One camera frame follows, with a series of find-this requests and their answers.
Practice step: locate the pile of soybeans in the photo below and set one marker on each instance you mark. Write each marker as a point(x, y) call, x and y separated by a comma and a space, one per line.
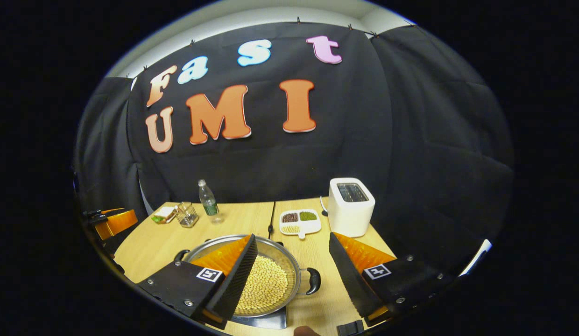
point(266, 284)

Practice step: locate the white toaster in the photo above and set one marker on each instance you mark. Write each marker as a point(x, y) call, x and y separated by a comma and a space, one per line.
point(348, 214)

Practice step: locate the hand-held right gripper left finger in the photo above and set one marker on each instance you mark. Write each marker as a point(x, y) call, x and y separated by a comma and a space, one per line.
point(238, 275)

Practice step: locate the clear plastic water bottle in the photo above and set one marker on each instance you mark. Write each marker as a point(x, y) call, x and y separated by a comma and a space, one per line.
point(208, 203)

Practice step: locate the white divided dish of beans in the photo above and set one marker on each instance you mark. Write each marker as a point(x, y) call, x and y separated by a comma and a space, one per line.
point(300, 223)

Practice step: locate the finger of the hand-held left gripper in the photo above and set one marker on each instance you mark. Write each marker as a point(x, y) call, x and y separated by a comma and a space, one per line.
point(102, 215)
point(116, 225)

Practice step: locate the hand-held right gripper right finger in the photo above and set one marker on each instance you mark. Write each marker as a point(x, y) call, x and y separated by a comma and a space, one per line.
point(348, 275)

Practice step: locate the small black block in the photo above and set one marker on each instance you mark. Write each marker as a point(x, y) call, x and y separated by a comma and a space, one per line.
point(350, 328)

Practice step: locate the black induction cooktop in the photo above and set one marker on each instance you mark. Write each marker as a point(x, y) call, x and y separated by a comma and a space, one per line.
point(266, 322)

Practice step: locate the sandwich with lettuce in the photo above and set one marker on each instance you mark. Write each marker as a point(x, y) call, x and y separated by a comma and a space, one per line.
point(164, 214)

